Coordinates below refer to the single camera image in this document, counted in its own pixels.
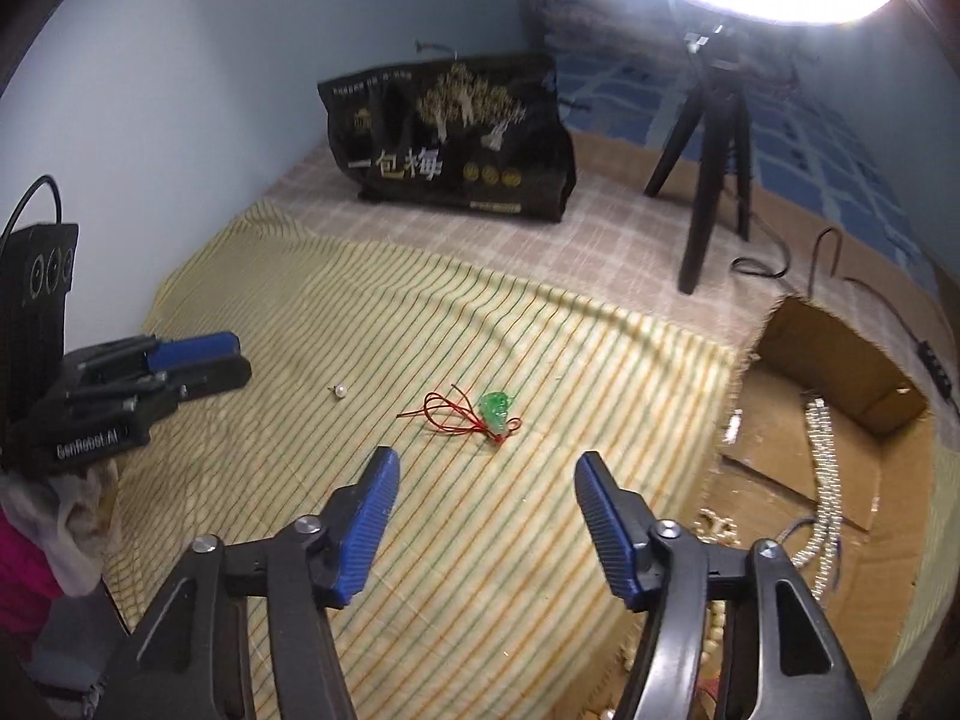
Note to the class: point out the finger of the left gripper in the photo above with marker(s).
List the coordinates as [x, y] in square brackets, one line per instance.
[211, 377]
[193, 351]

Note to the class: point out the black printed gift bag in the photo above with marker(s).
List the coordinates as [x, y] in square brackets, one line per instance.
[479, 133]

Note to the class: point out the plaid pink bed sheet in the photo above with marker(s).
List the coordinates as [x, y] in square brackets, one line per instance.
[616, 244]

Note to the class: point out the red cord jade pendant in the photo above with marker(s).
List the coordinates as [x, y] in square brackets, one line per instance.
[456, 414]

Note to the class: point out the blue checkered bedding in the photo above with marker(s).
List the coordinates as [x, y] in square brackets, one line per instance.
[801, 149]

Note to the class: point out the yellow striped cloth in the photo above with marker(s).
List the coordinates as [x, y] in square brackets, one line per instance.
[486, 599]

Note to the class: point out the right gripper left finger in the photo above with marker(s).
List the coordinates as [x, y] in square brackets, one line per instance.
[189, 656]

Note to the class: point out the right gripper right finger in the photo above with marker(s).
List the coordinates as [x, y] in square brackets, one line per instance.
[780, 658]

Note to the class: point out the black tripod stand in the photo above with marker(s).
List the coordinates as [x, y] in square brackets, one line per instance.
[717, 103]

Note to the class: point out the open cardboard box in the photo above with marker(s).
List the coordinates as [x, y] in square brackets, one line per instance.
[827, 452]

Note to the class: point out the black camera box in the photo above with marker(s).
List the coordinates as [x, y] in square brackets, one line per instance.
[37, 272]

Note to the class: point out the white gloved left hand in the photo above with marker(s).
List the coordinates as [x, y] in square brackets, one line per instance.
[70, 518]

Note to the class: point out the pink sleeved left forearm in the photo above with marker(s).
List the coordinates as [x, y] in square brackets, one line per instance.
[27, 586]

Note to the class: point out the dark patterned pillow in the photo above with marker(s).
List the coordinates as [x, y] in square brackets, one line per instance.
[668, 32]

